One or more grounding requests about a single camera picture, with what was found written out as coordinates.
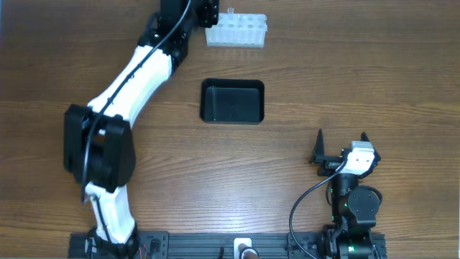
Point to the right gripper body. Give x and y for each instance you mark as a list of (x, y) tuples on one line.
[(328, 165)]

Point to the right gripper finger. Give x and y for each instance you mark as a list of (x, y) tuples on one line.
[(320, 145), (365, 137)]

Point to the clear test tube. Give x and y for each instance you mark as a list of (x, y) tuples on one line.
[(214, 104), (231, 11)]

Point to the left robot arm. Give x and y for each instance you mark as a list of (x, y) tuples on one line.
[(143, 82)]

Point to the black tray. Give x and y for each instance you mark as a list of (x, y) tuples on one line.
[(233, 118)]

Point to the white test tube rack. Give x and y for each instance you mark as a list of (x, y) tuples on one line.
[(237, 34)]

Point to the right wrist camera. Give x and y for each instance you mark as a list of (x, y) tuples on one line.
[(359, 158)]

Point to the mounting rail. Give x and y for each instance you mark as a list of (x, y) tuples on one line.
[(201, 246)]

